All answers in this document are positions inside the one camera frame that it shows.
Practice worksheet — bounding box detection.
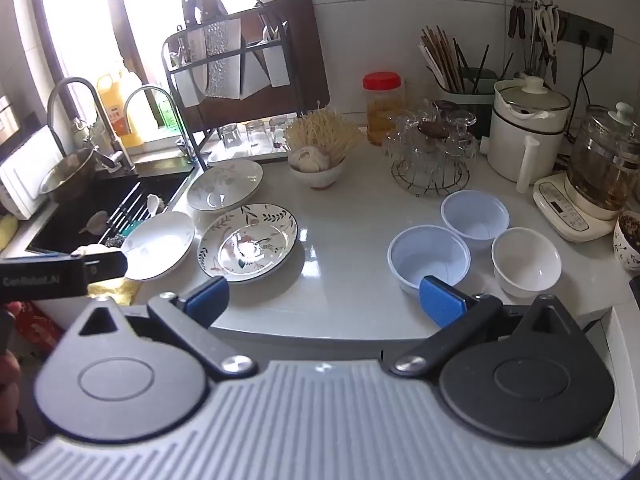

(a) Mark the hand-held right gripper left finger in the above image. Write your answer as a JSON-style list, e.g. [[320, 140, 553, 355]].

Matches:
[[65, 276, 258, 381]]

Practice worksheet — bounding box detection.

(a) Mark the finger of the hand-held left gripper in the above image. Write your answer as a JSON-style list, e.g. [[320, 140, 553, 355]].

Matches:
[[82, 250, 129, 282]]

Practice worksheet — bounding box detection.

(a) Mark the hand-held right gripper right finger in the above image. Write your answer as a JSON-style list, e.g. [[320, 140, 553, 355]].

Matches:
[[387, 275, 583, 378]]

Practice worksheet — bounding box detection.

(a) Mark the pale blue plastic bowl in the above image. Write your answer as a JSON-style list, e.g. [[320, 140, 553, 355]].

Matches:
[[440, 190, 511, 251], [387, 226, 472, 293]]

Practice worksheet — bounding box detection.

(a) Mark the plain white plate dark rim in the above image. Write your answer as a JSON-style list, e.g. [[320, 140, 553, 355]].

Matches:
[[121, 211, 196, 281]]

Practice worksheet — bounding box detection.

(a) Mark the leaf print plate dark rim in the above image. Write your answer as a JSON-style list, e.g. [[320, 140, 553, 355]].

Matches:
[[197, 203, 299, 278]]

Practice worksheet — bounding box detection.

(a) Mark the plain white ceramic bowl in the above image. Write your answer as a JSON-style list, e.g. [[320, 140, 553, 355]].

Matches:
[[491, 227, 563, 297]]

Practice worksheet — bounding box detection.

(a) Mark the white plate grey floral print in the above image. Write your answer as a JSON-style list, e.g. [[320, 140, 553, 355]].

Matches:
[[186, 160, 264, 212]]

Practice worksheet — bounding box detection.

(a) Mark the yellow cloth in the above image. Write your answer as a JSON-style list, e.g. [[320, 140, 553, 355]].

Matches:
[[70, 242, 141, 306]]

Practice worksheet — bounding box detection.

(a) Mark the red patterned cloth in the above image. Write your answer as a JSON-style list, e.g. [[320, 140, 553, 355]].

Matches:
[[12, 301, 65, 356]]

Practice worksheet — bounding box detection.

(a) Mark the roll-up sink drying rack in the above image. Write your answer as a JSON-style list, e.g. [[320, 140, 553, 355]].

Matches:
[[97, 180, 151, 246]]

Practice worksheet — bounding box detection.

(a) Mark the black sink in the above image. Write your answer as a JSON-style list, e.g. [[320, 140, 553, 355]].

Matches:
[[25, 157, 196, 256]]

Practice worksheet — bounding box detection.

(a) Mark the steel bowl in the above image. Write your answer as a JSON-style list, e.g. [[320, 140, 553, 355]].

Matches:
[[39, 146, 98, 204]]

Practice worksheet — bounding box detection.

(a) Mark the white plastic container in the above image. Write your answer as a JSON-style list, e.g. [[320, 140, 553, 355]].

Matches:
[[0, 125, 63, 221]]

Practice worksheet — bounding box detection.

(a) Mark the yellow detergent bottle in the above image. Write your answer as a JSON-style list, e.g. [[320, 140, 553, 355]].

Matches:
[[96, 72, 146, 148]]

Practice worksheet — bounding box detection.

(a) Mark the stack of glass cups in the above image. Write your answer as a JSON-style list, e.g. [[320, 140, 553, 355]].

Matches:
[[382, 100, 480, 181]]

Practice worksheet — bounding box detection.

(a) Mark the clear drinking glass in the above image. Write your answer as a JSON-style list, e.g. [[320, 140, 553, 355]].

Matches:
[[268, 116, 291, 145], [245, 120, 268, 147], [218, 122, 243, 150]]

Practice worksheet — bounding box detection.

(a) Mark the green bottle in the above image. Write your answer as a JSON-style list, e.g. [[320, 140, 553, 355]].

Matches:
[[154, 87, 181, 131]]

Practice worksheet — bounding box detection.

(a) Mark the white bowl brown foot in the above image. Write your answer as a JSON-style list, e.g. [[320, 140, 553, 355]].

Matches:
[[289, 157, 346, 190]]

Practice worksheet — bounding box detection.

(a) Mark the small curved steel faucet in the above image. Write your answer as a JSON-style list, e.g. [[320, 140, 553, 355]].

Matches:
[[122, 85, 198, 161]]

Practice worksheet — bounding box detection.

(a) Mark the white electric pot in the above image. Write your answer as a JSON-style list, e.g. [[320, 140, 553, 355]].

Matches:
[[487, 76, 572, 193]]

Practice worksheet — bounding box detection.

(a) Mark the tall steel faucet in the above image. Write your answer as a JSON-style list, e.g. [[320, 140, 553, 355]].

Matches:
[[46, 76, 136, 173]]

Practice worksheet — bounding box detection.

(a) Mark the floral patterned bowl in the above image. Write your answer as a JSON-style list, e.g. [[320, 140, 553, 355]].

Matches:
[[613, 210, 640, 273]]

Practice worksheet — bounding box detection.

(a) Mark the red lid plastic jar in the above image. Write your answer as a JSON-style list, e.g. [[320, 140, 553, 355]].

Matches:
[[362, 72, 404, 146]]

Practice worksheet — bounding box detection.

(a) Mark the dried noodle bundle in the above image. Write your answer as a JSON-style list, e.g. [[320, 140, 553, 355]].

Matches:
[[284, 107, 366, 166]]

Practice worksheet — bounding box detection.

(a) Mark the green chopstick holder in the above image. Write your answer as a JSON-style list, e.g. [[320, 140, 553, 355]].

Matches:
[[434, 66, 499, 111]]

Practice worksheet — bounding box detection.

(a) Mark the black metal knife rack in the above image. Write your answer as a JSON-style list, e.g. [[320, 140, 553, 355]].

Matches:
[[161, 20, 301, 162]]

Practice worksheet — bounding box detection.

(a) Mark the glass kettle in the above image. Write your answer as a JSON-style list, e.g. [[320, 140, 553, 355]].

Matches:
[[567, 102, 640, 221]]

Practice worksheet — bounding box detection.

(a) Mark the textured steel cleaver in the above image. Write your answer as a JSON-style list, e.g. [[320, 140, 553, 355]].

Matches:
[[200, 17, 243, 98]]

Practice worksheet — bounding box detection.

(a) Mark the dark wooden cutting board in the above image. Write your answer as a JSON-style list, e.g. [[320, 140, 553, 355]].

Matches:
[[172, 0, 331, 133]]

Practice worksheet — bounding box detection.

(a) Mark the utensil holder with tools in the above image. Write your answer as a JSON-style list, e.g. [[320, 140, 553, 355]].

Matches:
[[507, 0, 568, 86]]

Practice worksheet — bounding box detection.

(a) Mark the wire cup rack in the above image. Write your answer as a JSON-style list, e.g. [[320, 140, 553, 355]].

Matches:
[[391, 157, 470, 197]]

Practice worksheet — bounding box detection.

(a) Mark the dark wall power outlet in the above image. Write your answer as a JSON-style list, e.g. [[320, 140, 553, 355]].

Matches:
[[557, 10, 616, 56]]

